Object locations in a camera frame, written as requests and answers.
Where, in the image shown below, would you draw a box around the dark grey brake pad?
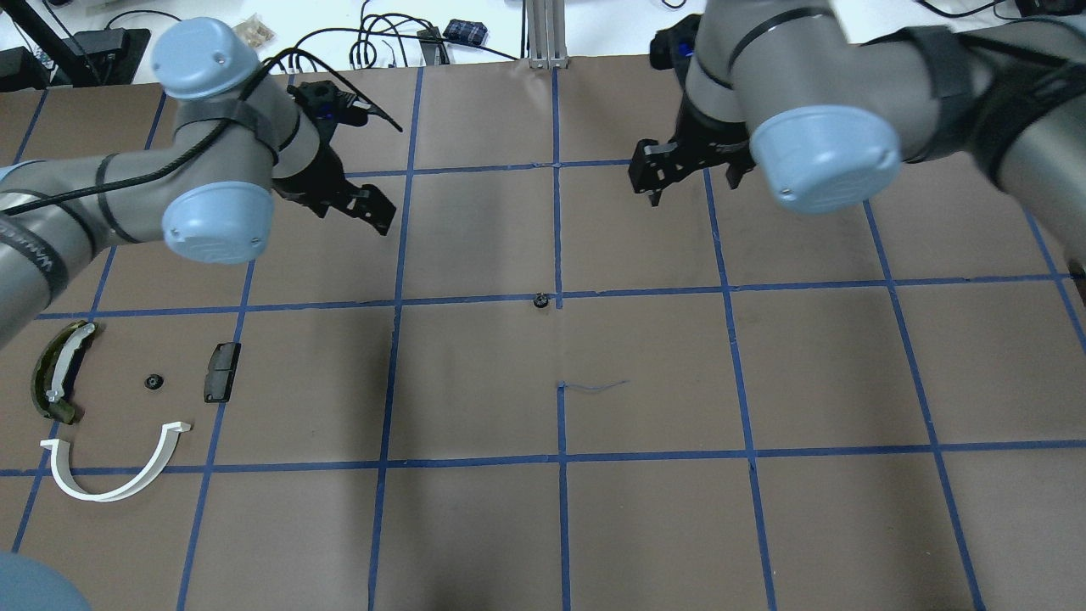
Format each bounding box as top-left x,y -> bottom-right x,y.
202,343 -> 242,405

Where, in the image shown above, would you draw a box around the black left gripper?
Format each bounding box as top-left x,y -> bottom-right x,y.
274,80 -> 397,236

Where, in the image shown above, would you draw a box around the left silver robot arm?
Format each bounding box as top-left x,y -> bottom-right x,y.
1,17 -> 397,344

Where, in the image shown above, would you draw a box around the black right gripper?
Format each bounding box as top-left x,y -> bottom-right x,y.
628,17 -> 756,206

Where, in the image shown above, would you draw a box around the aluminium frame post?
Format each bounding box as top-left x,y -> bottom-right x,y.
521,0 -> 569,71

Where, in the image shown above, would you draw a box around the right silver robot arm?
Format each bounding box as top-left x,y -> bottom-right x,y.
628,1 -> 1085,262

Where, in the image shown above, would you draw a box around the olive brake shoe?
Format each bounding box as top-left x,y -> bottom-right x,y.
31,320 -> 98,425

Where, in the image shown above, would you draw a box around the small bag of parts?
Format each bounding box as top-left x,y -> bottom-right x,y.
232,14 -> 277,50

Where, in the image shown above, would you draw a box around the white curved plastic arc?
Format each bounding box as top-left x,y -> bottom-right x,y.
40,420 -> 193,502

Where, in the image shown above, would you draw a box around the brown paper table mat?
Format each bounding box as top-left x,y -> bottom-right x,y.
1,58 -> 1085,610

